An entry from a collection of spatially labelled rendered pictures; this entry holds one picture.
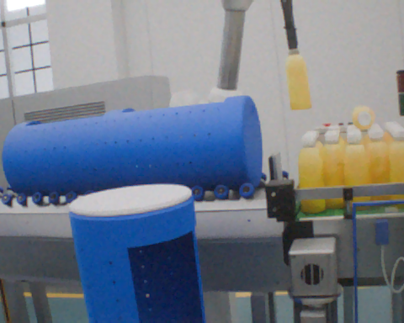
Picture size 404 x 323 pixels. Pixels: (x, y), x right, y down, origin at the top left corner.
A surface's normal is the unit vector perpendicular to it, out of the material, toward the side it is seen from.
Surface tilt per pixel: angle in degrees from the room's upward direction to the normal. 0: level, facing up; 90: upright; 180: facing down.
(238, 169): 116
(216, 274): 109
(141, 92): 90
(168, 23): 90
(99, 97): 90
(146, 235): 90
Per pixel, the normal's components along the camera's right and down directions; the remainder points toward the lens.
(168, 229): 0.64, 0.03
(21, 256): -0.26, 0.48
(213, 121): -0.32, -0.40
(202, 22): -0.18, 0.14
